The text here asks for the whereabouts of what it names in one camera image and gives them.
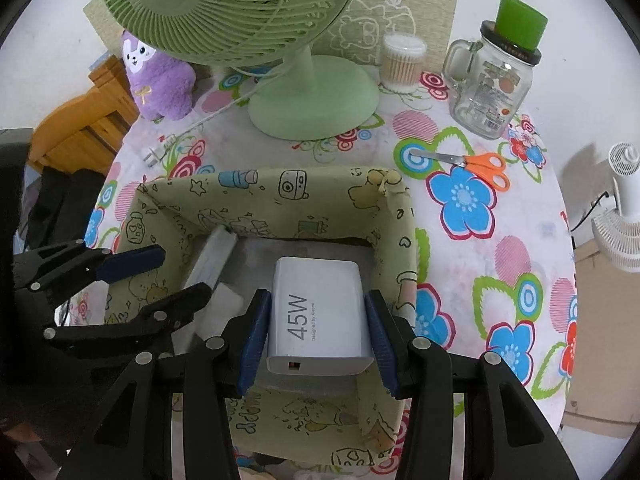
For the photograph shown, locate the white fan cable with plug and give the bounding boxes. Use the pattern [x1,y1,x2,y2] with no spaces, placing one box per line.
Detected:
[145,67,296,168]

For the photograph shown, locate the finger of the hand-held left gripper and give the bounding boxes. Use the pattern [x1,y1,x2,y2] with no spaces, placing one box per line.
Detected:
[42,281,213,356]
[12,241,167,292]

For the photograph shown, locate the glass mug with green lid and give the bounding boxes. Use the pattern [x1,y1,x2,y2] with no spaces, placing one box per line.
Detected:
[442,0,549,141]

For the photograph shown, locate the purple plush toy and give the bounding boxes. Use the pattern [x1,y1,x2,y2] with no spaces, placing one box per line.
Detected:
[121,30,197,122]

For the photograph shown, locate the white remote control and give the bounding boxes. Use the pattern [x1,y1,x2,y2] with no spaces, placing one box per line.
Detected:
[185,225,240,293]

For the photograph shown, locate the cotton swab jar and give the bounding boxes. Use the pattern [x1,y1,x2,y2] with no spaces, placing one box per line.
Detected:
[381,32,428,93]

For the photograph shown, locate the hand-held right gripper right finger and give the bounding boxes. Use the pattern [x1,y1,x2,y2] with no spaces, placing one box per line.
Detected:
[364,289,586,480]

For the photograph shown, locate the wooden chair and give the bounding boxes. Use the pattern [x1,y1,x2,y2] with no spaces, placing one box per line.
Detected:
[27,50,141,176]

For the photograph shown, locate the orange scissors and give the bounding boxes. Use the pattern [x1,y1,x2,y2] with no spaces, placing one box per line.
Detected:
[410,149,511,192]

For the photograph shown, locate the white charger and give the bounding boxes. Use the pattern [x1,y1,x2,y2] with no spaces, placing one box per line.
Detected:
[266,256,376,376]

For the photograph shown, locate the floral tablecloth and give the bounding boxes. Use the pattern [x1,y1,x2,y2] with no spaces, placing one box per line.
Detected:
[65,50,581,480]

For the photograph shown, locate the black power cable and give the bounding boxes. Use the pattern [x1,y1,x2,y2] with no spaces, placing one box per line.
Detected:
[570,192,618,233]

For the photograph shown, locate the green desk fan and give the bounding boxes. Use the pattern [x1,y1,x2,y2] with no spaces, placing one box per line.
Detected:
[94,0,379,139]

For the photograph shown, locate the white floor fan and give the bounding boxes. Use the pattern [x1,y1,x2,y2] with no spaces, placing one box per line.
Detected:
[591,141,640,273]

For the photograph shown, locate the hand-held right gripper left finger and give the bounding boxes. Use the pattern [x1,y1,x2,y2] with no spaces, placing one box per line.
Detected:
[59,287,273,480]

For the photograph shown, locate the patterned storage box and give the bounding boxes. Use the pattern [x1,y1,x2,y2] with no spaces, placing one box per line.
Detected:
[103,166,418,471]

